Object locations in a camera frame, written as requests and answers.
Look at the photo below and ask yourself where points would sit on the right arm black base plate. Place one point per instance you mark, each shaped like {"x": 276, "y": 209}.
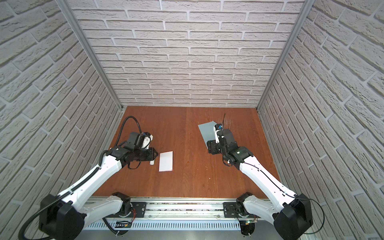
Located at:
{"x": 236, "y": 210}

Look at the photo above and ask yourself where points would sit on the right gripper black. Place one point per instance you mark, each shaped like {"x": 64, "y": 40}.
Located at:
{"x": 212, "y": 147}

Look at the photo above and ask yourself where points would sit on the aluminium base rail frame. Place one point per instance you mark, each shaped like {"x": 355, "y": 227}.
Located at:
{"x": 173, "y": 214}

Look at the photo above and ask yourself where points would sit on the pink white letter card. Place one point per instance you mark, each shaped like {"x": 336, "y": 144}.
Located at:
{"x": 166, "y": 162}

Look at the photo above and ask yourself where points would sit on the aluminium corner post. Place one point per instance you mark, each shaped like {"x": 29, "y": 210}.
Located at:
{"x": 88, "y": 49}
{"x": 305, "y": 10}

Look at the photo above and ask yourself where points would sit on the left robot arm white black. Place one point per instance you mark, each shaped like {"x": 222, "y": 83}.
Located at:
{"x": 64, "y": 216}

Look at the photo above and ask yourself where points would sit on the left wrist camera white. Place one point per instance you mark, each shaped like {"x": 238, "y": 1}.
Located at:
{"x": 147, "y": 138}

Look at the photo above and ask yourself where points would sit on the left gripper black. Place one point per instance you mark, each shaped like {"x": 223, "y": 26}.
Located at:
{"x": 155, "y": 154}

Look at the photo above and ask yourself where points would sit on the right aluminium corner post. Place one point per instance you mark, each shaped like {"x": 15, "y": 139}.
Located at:
{"x": 305, "y": 10}

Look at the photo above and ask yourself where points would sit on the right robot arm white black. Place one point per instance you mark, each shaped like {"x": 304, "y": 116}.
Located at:
{"x": 289, "y": 213}

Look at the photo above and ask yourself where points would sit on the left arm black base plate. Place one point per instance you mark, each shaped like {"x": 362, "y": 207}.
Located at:
{"x": 139, "y": 209}

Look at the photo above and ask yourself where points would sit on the left aluminium corner post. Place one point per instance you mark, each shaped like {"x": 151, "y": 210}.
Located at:
{"x": 88, "y": 49}

